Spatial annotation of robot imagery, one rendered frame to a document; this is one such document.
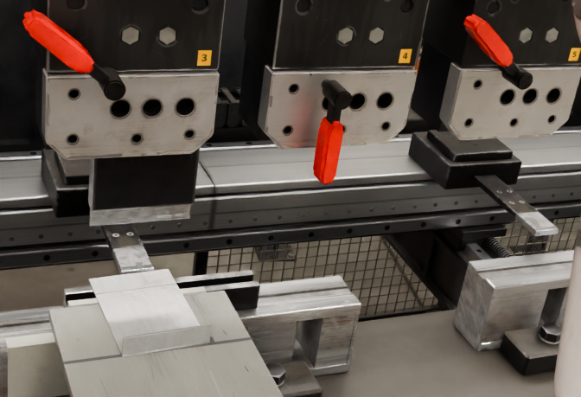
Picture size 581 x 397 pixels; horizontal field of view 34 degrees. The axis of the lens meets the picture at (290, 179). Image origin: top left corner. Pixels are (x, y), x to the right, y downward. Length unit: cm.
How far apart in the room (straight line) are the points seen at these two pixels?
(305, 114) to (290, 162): 43
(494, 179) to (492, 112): 35
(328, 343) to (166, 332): 25
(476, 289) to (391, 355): 13
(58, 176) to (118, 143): 31
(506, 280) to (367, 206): 26
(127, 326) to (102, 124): 21
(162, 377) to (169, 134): 22
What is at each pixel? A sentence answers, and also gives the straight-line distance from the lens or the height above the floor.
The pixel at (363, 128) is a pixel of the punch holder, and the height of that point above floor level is 119.
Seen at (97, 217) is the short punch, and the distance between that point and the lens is 92.
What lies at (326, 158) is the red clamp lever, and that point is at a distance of 87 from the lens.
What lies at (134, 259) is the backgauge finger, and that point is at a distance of 102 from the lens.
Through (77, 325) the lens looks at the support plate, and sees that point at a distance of 93.
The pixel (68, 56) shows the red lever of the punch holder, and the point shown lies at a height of 128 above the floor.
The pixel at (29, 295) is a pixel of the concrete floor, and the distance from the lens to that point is 273.
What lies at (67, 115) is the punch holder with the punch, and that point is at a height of 122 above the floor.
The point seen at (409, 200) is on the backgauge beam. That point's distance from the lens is 136.
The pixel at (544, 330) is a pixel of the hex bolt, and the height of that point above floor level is 92.
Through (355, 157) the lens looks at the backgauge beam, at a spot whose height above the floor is 98.
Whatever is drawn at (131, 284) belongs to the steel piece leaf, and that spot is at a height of 100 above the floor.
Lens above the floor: 155
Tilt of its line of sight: 27 degrees down
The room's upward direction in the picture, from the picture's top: 8 degrees clockwise
